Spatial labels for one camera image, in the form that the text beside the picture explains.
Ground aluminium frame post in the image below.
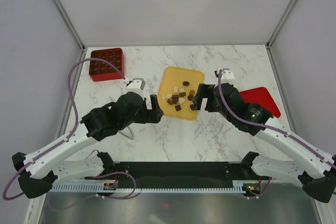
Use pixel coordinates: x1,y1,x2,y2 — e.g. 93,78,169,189
51,0,86,52
266,0,298,50

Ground white round chocolate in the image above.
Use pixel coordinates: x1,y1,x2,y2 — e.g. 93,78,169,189
165,93,172,99

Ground red compartment box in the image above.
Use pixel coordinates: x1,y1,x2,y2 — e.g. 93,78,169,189
89,48,125,82

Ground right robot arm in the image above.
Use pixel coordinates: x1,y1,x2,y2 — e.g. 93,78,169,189
192,83,335,203

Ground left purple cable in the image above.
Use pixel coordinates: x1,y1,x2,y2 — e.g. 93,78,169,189
2,58,127,200

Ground grey slotted cable duct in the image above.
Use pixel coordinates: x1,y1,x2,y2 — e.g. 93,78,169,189
49,181,246,194

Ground metal serving tongs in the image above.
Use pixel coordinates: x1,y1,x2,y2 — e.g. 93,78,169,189
118,127,134,141

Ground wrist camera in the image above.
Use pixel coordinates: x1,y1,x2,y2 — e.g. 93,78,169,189
127,78,146,99
214,68,235,86

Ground right aluminium frame post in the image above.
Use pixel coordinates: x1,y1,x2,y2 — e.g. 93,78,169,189
266,0,298,50

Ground yellow plastic tray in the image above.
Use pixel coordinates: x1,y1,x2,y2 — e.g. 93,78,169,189
158,67,204,121

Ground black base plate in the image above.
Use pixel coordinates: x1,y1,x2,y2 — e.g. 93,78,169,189
84,161,271,189

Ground red box lid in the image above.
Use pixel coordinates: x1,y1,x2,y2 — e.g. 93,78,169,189
240,87,281,118

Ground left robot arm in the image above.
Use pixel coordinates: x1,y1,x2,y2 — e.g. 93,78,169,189
12,92,163,199

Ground left aluminium frame post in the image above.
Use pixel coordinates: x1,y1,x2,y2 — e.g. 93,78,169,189
51,0,86,52

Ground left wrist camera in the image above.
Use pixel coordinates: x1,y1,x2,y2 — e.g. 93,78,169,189
127,78,146,99

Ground dark square chocolate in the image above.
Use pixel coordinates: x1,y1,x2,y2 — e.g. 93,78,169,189
175,105,182,111

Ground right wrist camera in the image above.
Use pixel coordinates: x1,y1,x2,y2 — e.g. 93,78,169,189
214,68,235,86

